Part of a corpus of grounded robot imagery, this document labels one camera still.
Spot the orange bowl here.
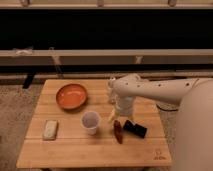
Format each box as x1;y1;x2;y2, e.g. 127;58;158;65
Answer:
56;83;88;110

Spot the wooden table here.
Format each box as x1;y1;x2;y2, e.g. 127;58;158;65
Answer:
17;79;171;169

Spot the white paper cup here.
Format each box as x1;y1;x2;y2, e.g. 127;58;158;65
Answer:
81;111;101;135

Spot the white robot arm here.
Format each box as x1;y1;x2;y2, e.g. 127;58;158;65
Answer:
108;74;213;171

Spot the black cable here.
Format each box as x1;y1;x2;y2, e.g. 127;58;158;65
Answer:
155;101;180;113

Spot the black phone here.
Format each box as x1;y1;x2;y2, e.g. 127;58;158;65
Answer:
123;120;147;138

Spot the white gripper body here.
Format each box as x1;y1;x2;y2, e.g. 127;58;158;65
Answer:
115;96;135;117

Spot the clear plastic bottle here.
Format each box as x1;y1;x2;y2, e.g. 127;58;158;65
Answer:
107;77;116;104

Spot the white sponge bar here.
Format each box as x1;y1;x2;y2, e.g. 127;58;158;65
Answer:
42;120;58;141

